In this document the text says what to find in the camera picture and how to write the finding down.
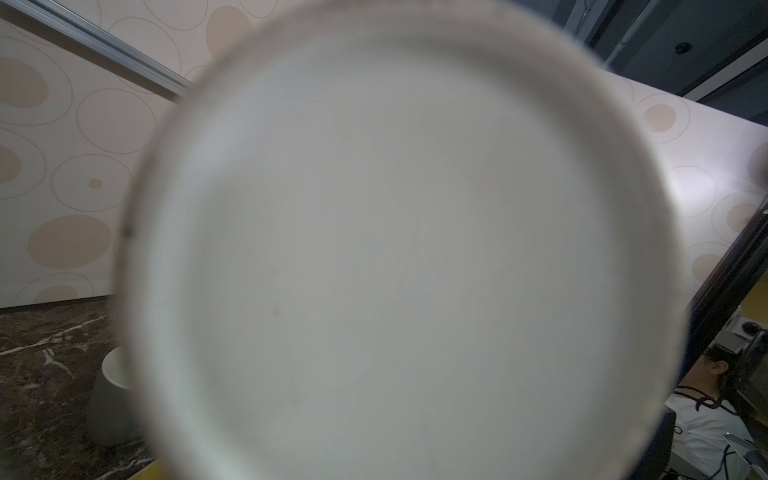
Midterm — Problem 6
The black mug white base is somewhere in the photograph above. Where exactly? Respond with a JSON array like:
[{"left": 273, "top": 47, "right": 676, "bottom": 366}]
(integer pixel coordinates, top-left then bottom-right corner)
[{"left": 114, "top": 1, "right": 687, "bottom": 479}]

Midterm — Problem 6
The horizontal aluminium rail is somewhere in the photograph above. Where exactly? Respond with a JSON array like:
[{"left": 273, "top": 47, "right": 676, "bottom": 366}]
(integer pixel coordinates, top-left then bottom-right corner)
[{"left": 1, "top": 0, "right": 192, "bottom": 102}]

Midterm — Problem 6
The person in white shirt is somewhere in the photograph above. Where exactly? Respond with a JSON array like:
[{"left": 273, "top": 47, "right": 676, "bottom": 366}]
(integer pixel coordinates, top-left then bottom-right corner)
[{"left": 665, "top": 345, "right": 752, "bottom": 479}]

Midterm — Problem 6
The small grey mug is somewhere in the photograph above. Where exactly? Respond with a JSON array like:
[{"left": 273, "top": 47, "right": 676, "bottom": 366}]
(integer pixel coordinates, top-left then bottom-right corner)
[{"left": 86, "top": 347, "right": 140, "bottom": 447}]

